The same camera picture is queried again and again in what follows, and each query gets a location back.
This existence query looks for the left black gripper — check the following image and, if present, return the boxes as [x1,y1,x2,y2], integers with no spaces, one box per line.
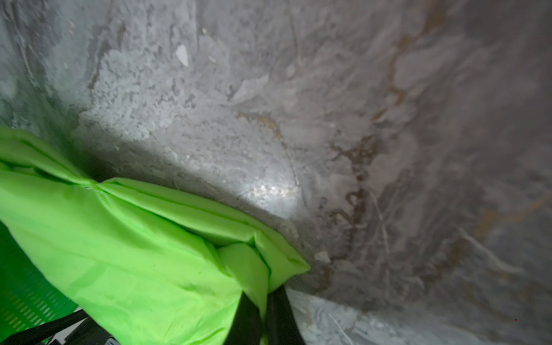
[1,310,120,345]

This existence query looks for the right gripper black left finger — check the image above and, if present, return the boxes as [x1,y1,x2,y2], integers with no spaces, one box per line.
[224,293,262,345]

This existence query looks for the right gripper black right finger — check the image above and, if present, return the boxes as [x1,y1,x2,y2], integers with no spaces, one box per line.
[267,285,306,345]

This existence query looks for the green plastic basket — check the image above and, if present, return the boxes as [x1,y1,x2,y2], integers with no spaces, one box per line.
[0,224,77,341]

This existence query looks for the light green raincoat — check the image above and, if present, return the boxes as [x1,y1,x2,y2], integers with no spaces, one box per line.
[1,127,310,344]

